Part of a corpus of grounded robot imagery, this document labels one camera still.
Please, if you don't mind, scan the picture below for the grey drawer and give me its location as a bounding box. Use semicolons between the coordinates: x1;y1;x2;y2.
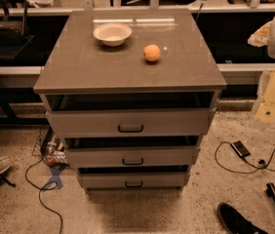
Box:
47;108;216;137
77;172;190;190
65;146;200;168

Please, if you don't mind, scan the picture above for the grey drawer cabinet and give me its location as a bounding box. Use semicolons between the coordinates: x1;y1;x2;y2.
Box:
33;7;227;193

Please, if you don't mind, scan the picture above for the grey top drawer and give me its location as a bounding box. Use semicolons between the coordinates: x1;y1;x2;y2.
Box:
47;108;216;137

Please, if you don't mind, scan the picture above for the grey bottom drawer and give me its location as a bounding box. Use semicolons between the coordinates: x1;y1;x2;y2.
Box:
77;172;190;190

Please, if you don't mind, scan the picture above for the orange fruit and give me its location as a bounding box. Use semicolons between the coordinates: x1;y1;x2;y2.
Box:
143;45;161;62

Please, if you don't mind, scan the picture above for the white paper bowl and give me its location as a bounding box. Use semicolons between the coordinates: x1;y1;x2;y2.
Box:
94;23;132;47

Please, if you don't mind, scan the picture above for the black phone on floor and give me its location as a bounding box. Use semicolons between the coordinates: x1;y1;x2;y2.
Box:
231;140;251;158

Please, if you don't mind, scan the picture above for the black shoe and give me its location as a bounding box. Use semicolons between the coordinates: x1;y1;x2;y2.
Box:
217;203;268;234

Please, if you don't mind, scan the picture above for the black chair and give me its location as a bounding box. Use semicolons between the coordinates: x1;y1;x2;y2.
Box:
0;0;32;59

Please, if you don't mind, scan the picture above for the wire basket with items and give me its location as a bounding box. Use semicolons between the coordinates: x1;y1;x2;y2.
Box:
32;126;68;167

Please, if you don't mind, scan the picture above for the black cable left floor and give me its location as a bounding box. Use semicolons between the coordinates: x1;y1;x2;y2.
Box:
24;158;64;234

